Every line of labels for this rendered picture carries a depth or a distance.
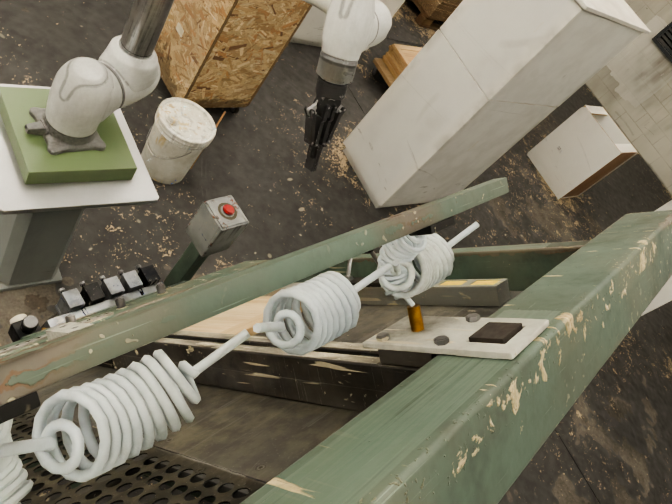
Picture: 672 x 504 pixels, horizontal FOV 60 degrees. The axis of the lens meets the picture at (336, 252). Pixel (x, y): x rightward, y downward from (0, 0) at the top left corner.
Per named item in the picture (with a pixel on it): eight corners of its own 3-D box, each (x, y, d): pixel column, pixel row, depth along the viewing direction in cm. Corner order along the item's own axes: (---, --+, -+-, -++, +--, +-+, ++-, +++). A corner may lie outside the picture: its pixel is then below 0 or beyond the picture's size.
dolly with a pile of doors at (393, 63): (408, 73, 541) (429, 48, 521) (436, 115, 525) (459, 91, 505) (364, 67, 498) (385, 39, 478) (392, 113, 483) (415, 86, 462)
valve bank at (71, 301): (140, 281, 199) (164, 244, 184) (160, 316, 196) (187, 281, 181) (-17, 332, 163) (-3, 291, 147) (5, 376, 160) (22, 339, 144)
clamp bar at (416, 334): (85, 346, 145) (58, 253, 141) (563, 407, 65) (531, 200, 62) (45, 361, 137) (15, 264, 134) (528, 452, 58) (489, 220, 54)
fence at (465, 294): (212, 297, 174) (209, 284, 174) (511, 298, 111) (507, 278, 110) (199, 302, 171) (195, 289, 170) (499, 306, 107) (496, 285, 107)
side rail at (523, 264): (276, 291, 193) (268, 259, 192) (634, 288, 120) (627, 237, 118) (263, 296, 189) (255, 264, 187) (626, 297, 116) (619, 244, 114)
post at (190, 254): (140, 326, 253) (208, 232, 204) (146, 337, 252) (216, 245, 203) (128, 331, 249) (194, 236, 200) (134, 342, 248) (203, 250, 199)
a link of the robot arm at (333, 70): (366, 62, 136) (359, 86, 139) (339, 48, 140) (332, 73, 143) (340, 62, 129) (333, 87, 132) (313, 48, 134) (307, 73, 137)
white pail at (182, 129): (180, 144, 326) (213, 84, 296) (200, 187, 317) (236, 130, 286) (126, 144, 305) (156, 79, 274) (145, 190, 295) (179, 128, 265)
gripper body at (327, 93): (332, 85, 133) (322, 123, 137) (356, 84, 139) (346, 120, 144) (310, 73, 137) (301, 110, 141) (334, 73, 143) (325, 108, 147)
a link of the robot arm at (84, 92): (31, 109, 176) (45, 55, 161) (77, 90, 190) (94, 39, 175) (71, 146, 177) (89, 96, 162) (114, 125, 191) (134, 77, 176)
